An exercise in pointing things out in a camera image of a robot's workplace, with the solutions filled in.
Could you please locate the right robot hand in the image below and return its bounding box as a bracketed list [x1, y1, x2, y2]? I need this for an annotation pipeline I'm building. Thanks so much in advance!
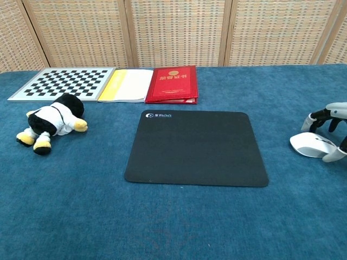
[300, 102, 347, 163]

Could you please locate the white computer mouse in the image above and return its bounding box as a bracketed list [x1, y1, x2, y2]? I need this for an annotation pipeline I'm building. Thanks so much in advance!
[289, 132, 339, 159]

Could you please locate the black mouse pad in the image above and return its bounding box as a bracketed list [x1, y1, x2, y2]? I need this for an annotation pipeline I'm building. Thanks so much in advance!
[124, 109, 269, 188]

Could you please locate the red certificate folder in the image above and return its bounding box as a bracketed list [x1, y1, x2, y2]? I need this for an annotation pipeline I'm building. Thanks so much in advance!
[145, 65, 199, 105]

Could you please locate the blue felt table cover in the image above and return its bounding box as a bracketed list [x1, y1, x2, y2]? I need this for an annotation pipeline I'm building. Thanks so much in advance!
[0, 64, 347, 260]

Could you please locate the woven folding screen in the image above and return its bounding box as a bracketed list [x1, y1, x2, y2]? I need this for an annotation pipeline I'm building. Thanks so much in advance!
[0, 0, 347, 73]

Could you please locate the yellow white booklet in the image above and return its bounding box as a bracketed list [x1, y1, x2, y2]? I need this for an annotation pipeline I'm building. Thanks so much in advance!
[97, 69, 155, 104]

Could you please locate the checkerboard calibration board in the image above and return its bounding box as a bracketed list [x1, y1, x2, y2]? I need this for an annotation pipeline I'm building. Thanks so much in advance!
[7, 67, 117, 104]

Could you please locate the black white penguin plush toy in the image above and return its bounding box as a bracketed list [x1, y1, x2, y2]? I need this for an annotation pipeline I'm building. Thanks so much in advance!
[15, 93, 88, 156]

